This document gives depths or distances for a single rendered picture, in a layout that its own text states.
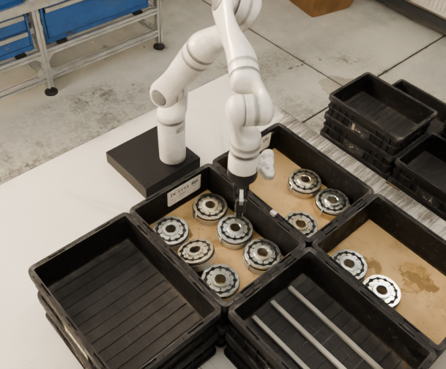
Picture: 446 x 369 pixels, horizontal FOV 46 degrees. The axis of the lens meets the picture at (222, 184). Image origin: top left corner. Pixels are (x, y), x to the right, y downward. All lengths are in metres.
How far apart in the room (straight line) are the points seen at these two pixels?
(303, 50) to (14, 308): 2.83
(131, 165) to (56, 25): 1.59
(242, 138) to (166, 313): 0.50
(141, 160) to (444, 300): 1.04
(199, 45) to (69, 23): 1.92
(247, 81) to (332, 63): 2.64
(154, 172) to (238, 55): 0.71
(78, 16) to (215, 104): 1.39
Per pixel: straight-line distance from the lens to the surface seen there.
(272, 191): 1.66
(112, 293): 1.43
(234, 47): 1.23
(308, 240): 1.42
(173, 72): 1.54
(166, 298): 1.41
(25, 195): 1.87
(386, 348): 1.43
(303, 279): 1.47
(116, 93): 3.38
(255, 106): 1.13
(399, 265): 1.58
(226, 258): 1.48
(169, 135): 1.73
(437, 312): 1.53
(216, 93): 2.22
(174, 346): 1.23
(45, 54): 3.28
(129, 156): 1.86
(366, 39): 4.15
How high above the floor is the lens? 2.04
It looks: 47 degrees down
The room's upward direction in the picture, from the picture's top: 5 degrees clockwise
